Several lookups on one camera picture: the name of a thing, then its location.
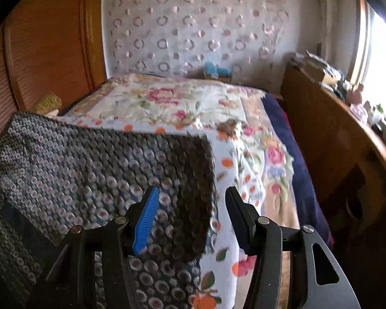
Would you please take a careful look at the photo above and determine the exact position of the white window curtain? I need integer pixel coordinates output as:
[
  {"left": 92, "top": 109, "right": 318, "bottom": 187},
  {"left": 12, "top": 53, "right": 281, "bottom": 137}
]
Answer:
[{"left": 309, "top": 0, "right": 338, "bottom": 49}]

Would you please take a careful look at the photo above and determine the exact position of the blue box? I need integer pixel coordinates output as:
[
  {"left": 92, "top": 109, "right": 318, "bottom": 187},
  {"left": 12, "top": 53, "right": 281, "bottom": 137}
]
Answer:
[{"left": 203, "top": 62, "right": 233, "bottom": 82}]

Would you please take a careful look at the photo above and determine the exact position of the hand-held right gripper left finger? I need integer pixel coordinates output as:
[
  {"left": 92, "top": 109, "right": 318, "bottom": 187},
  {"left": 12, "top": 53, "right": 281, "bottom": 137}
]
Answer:
[{"left": 26, "top": 185, "right": 161, "bottom": 309}]

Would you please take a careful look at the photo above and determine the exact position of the navy blue blanket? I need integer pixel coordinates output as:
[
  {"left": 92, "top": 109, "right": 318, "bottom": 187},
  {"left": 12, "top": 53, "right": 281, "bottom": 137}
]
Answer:
[{"left": 260, "top": 93, "right": 335, "bottom": 248}]

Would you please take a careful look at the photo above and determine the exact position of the cardboard box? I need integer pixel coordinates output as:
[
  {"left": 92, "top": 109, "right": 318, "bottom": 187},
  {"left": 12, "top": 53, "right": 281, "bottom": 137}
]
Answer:
[{"left": 304, "top": 63, "right": 337, "bottom": 84}]

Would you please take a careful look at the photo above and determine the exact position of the orange fruit print bedsheet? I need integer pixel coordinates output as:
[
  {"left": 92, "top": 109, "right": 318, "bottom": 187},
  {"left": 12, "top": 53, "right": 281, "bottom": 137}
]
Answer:
[{"left": 56, "top": 116, "right": 293, "bottom": 309}]

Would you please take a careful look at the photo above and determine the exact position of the window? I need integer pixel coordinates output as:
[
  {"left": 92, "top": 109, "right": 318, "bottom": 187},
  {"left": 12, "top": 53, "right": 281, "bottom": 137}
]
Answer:
[{"left": 350, "top": 0, "right": 386, "bottom": 126}]

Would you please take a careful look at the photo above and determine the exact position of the pink bottle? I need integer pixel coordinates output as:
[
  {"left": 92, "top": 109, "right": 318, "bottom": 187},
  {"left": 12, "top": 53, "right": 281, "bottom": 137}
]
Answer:
[{"left": 346, "top": 84, "right": 365, "bottom": 104}]

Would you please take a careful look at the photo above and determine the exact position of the sheer ring-patterned curtain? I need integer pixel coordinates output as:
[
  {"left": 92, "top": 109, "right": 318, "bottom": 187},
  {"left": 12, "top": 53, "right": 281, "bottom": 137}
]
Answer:
[{"left": 101, "top": 0, "right": 309, "bottom": 92}]

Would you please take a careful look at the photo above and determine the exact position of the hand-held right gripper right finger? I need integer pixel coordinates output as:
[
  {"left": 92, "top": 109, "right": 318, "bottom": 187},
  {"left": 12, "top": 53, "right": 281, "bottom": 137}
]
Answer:
[{"left": 224, "top": 186, "right": 362, "bottom": 309}]

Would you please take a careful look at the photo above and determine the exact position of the wooden sideboard cabinet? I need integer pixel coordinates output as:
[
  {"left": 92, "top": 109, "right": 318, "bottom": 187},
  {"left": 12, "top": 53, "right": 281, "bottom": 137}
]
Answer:
[{"left": 280, "top": 63, "right": 386, "bottom": 264}]

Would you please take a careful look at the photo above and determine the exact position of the wooden slatted wardrobe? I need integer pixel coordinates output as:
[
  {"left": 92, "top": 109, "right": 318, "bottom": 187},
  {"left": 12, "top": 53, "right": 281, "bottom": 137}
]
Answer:
[{"left": 0, "top": 0, "right": 108, "bottom": 168}]

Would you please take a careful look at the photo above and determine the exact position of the dark circle-patterned shirt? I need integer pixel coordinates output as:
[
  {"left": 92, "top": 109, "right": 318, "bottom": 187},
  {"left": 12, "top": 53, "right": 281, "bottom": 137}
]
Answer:
[{"left": 0, "top": 111, "right": 222, "bottom": 309}]

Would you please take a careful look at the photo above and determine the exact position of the tissue box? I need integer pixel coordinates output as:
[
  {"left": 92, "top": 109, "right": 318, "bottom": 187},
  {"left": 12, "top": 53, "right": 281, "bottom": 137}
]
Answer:
[{"left": 350, "top": 103, "right": 369, "bottom": 124}]

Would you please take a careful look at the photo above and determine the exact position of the stack of folded cloths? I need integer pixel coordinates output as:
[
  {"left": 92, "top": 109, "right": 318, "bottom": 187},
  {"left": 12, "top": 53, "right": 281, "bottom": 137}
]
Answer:
[{"left": 304, "top": 50, "right": 332, "bottom": 70}]

